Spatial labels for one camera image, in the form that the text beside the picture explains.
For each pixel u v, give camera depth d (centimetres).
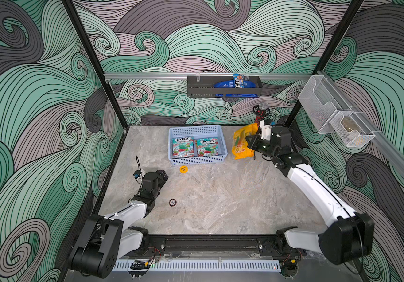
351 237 38
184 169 98
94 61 87
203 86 95
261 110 97
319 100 79
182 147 104
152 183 69
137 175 78
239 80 90
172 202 86
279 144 58
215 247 74
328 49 83
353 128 66
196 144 107
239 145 83
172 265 70
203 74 93
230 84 92
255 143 69
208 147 104
